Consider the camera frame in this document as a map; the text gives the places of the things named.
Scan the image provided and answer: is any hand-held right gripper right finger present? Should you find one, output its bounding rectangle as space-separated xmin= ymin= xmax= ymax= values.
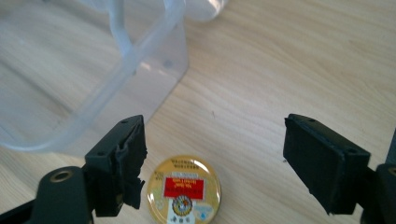
xmin=282 ymin=113 xmax=372 ymax=216

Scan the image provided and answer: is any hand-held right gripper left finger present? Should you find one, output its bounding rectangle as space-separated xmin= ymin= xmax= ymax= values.
xmin=84 ymin=114 xmax=149 ymax=218

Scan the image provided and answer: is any round gold tin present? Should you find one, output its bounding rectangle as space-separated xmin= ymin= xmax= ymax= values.
xmin=146 ymin=154 xmax=223 ymax=224

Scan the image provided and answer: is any clear plastic storage box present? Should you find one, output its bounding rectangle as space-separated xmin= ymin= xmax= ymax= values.
xmin=0 ymin=0 xmax=230 ymax=157

